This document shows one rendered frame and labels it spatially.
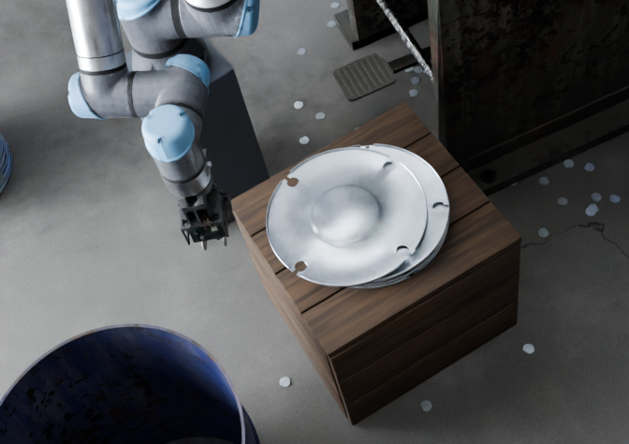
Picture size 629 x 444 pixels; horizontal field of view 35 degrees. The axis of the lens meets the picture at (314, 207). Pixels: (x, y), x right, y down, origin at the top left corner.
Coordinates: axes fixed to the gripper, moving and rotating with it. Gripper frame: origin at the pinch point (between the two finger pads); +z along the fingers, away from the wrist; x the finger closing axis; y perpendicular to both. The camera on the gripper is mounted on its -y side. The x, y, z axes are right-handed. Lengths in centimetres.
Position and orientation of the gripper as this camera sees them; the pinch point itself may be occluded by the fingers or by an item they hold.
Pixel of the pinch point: (216, 231)
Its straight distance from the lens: 180.2
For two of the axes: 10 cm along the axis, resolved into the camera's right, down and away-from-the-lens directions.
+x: 9.8, -2.0, -0.4
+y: 1.4, 8.2, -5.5
